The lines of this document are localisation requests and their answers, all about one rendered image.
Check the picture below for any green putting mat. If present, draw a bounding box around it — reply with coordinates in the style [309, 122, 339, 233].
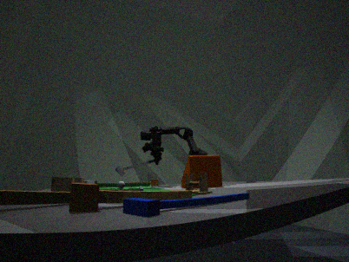
[99, 186, 174, 191]

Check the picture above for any white golf ball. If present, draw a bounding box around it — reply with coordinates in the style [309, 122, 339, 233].
[118, 181, 125, 188]

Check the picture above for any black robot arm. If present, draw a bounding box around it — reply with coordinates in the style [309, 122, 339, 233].
[141, 125, 207, 156]

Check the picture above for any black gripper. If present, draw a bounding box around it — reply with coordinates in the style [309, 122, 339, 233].
[150, 140, 164, 166]

